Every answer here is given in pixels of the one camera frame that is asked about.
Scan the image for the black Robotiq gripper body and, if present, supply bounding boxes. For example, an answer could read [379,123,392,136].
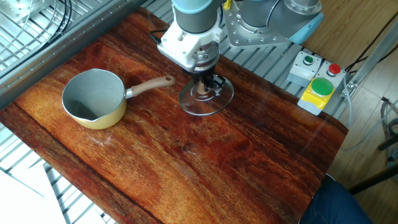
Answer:
[189,65,217,83]

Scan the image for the glass lid with brown knob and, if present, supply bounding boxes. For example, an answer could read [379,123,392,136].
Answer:
[178,74,235,116]

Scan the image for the silver force torque sensor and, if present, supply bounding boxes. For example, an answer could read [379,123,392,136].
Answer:
[189,42,220,74]

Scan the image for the wood-grain table mat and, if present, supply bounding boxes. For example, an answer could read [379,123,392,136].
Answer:
[0,7,349,224]

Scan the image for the grey box with green button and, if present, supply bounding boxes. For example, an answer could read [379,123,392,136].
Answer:
[285,51,323,88]

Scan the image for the yellow box with green pushbutton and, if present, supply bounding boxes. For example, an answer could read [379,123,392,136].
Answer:
[297,77,336,116]

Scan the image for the grey box with red button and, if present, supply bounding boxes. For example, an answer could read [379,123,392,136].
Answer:
[315,60,347,91]

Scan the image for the blue trouser leg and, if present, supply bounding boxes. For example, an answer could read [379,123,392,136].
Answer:
[298,174,374,224]

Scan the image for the dark chair leg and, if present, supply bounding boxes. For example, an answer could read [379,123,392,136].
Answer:
[377,133,398,152]
[348,164,398,196]

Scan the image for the perforated aluminium plate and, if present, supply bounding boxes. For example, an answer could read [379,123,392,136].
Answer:
[0,0,52,23]

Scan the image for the white paper sheet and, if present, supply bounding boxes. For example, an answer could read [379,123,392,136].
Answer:
[0,160,68,224]

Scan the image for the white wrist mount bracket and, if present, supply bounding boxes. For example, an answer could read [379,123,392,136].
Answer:
[157,21,222,73]

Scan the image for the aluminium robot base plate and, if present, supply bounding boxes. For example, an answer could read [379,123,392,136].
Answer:
[222,0,295,50]

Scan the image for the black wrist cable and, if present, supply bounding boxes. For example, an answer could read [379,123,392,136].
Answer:
[149,29,170,44]

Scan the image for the yellow saucepan with brown handle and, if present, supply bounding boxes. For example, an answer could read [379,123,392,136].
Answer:
[61,68,177,131]

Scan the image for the black cable bundle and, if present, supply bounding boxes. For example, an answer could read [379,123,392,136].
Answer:
[46,0,73,44]

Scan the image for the aluminium frame bar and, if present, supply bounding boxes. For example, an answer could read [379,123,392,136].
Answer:
[340,18,398,99]

